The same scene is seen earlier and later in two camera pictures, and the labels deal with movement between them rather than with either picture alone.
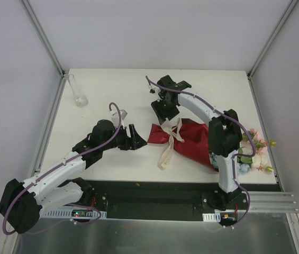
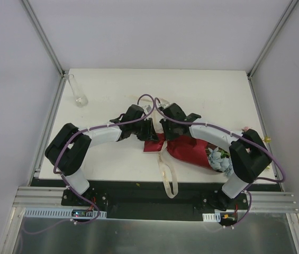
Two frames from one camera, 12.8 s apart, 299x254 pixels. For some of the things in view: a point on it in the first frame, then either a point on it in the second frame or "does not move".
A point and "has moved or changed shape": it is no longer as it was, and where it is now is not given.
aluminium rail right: (271, 201) does not move
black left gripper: (129, 137) to (150, 129)
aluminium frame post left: (45, 38) does not move
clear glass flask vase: (81, 100) does not move
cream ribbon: (176, 130) has moved or changed shape
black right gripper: (165, 107) to (166, 129)
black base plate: (160, 200) does not move
